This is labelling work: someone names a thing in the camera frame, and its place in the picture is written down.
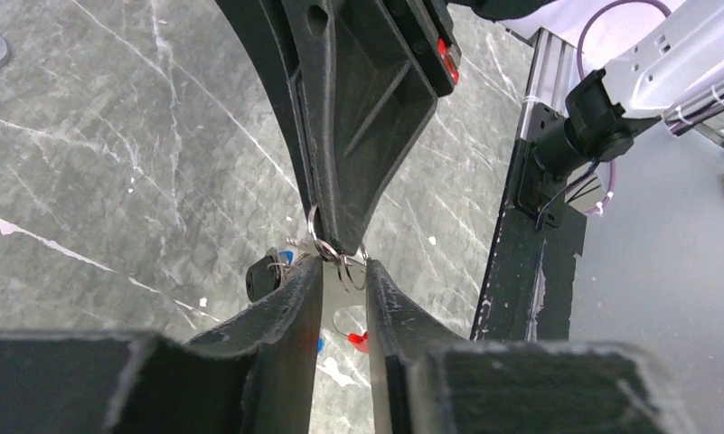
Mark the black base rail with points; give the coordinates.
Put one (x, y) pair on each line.
(527, 292)

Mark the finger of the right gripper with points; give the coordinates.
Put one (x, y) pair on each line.
(372, 74)
(265, 33)

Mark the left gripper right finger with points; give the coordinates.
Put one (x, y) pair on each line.
(415, 362)

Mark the aluminium frame rail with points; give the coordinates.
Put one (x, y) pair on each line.
(553, 74)

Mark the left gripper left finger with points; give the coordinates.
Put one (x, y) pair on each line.
(266, 335)

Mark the grey key holder red handle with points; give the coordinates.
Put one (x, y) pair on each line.
(344, 285)

